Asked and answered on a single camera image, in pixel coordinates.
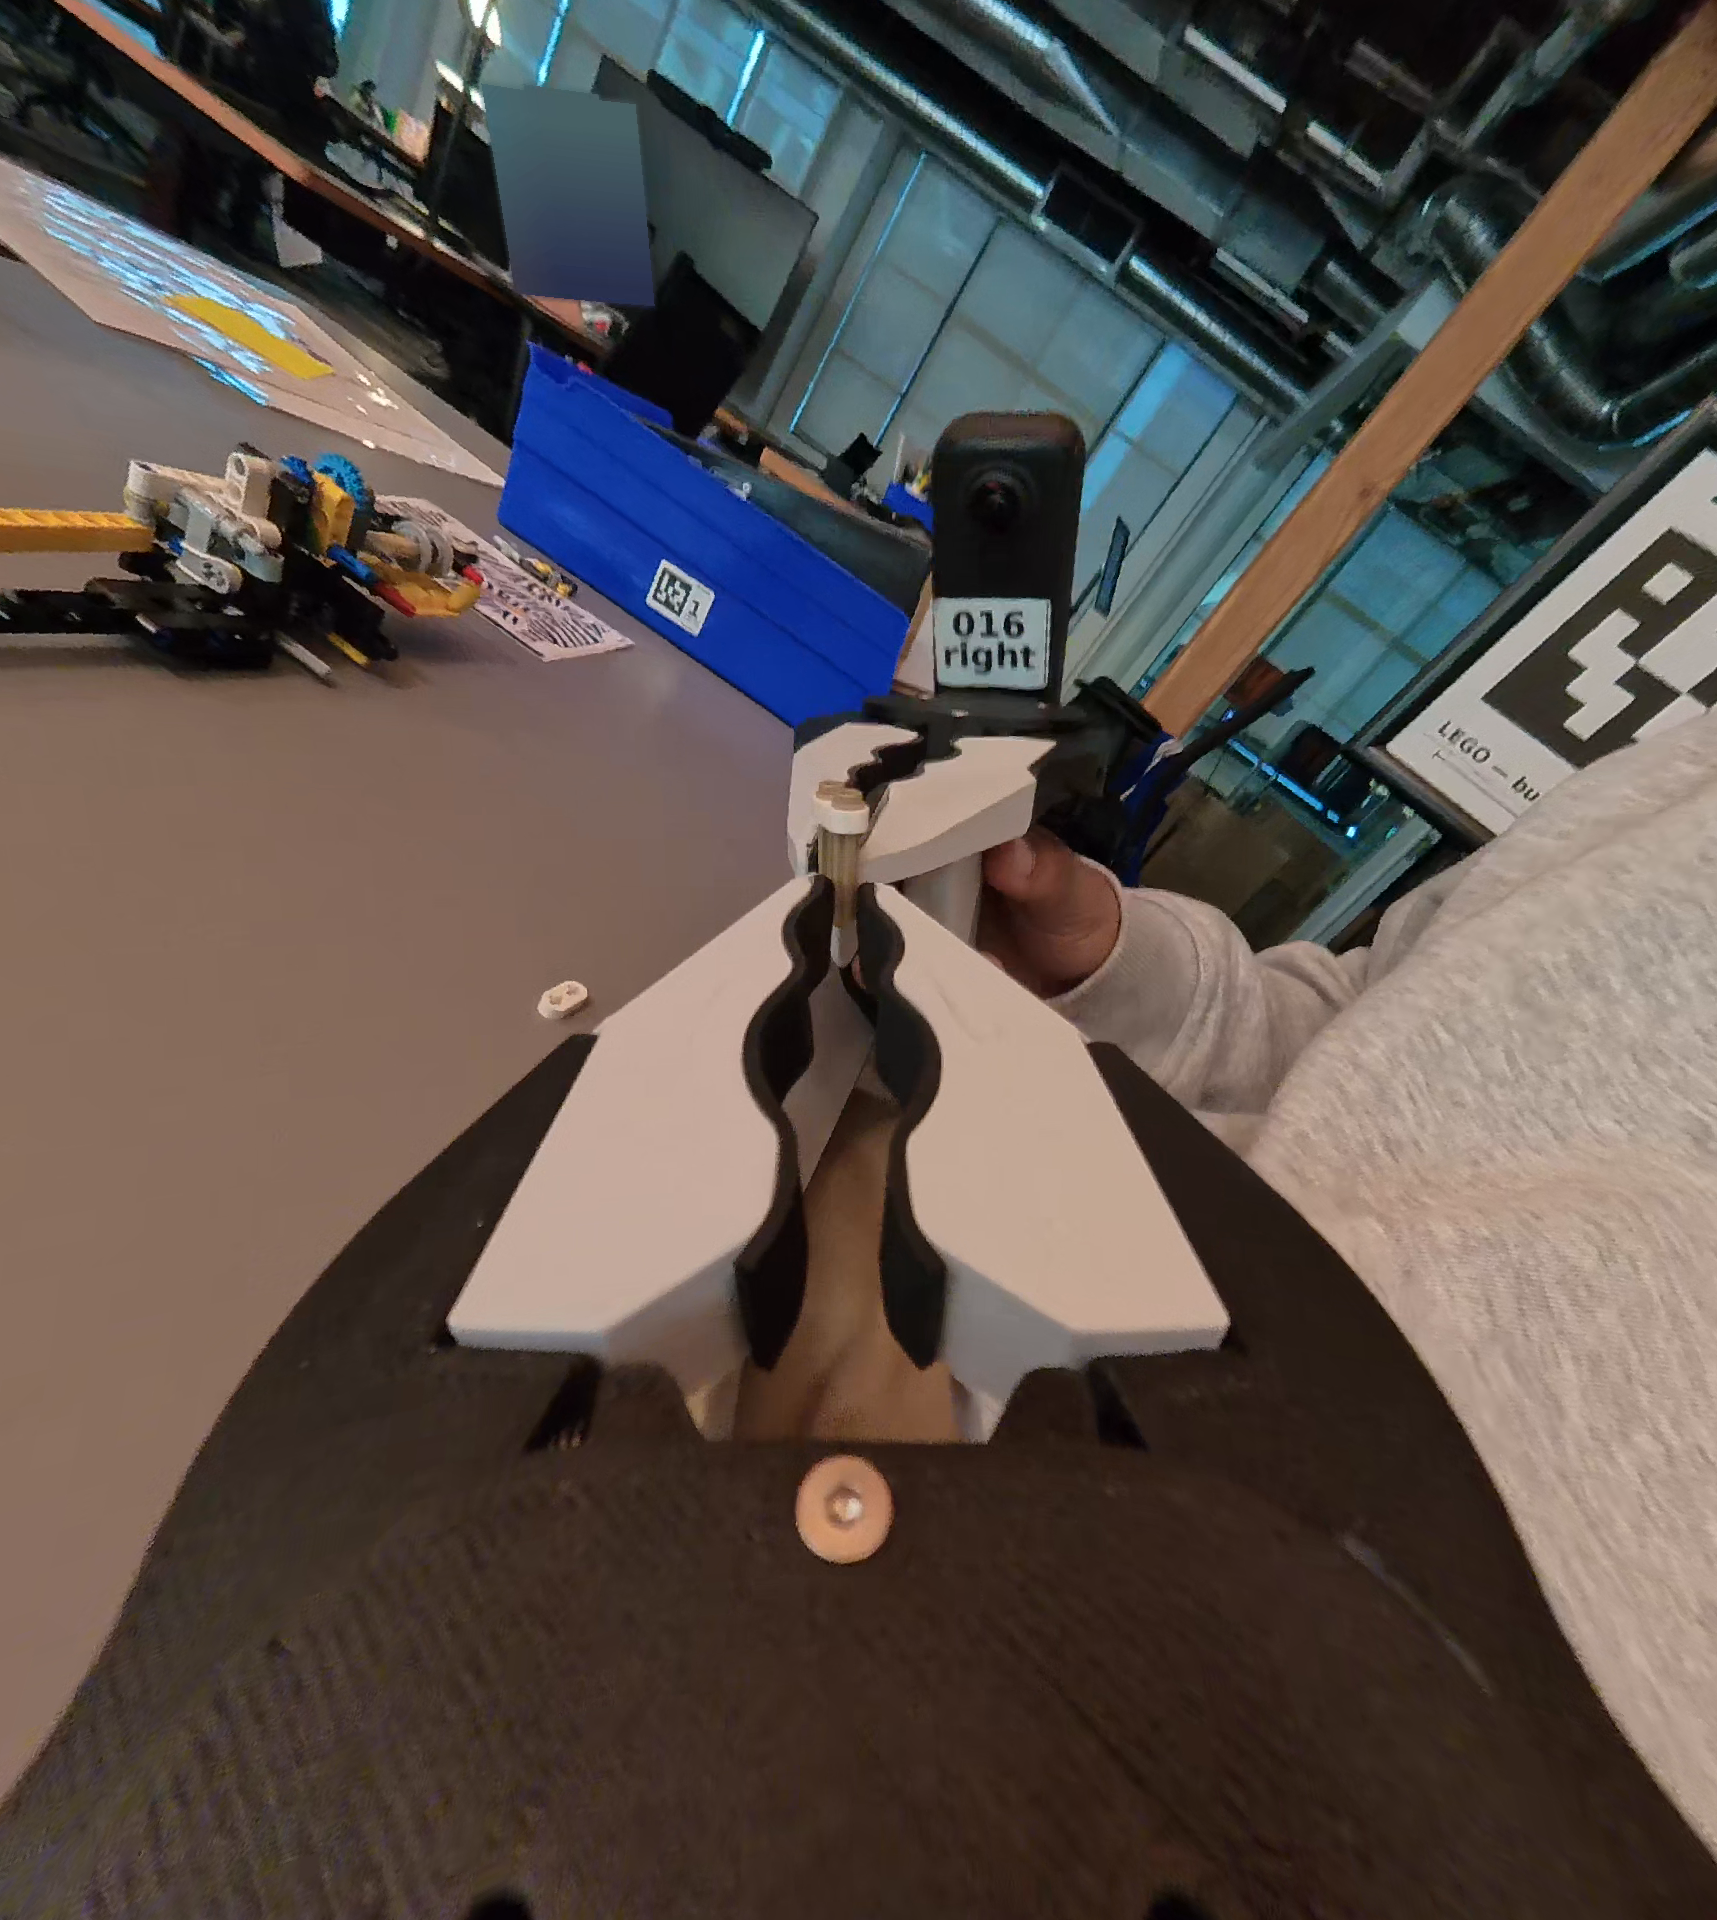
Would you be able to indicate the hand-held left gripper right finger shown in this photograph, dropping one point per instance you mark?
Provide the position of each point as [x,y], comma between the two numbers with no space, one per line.
[1055,1198]

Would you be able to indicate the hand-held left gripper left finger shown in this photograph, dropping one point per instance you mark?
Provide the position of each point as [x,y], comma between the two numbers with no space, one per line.
[604,1185]

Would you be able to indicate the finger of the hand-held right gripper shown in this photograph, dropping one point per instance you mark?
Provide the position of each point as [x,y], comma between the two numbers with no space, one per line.
[821,758]
[980,804]

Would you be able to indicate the tan lego axle with bush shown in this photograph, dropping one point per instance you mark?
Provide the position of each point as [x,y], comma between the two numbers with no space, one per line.
[842,877]

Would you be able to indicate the person's right forearm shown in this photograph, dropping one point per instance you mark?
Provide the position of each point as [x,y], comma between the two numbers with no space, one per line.
[1246,1004]

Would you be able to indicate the small white lego piece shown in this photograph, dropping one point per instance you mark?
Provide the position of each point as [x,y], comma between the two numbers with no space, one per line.
[563,999]

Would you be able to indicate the yellow black lego model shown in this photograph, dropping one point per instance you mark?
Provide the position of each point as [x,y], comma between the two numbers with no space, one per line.
[244,540]

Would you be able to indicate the person's right hand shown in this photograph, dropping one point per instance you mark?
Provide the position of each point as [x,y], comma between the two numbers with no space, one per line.
[1047,915]

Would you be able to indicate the brown cardboard box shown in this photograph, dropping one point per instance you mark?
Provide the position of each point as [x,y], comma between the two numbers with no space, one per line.
[1246,855]

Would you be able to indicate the black white sticker sheet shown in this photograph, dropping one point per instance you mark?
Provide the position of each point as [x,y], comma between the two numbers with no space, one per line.
[559,621]

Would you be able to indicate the blue plastic bin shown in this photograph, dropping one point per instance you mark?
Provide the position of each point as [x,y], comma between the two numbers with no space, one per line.
[618,511]

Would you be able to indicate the black office chair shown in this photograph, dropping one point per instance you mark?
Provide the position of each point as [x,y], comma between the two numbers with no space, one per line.
[677,351]

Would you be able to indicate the grey whiteboard panel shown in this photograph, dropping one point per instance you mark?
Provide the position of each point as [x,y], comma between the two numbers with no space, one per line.
[740,195]

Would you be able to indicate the small white instruction sheet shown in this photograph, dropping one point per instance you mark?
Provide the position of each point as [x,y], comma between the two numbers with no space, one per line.
[378,419]

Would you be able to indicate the framed black white marker sign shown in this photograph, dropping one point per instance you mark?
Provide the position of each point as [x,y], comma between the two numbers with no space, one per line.
[1622,645]

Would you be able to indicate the yellow paper piece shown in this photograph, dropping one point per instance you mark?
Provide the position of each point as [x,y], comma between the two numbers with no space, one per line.
[252,338]

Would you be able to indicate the long wooden workbench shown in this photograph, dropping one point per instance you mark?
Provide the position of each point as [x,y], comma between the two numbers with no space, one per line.
[349,195]

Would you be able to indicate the large white instruction sheet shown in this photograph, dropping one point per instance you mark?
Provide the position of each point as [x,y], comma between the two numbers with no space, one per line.
[80,255]

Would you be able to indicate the wooden post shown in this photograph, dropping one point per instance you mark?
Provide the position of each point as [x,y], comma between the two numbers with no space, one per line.
[1472,328]

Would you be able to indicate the silver ventilation duct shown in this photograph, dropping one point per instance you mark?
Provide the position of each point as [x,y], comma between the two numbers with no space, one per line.
[1579,374]

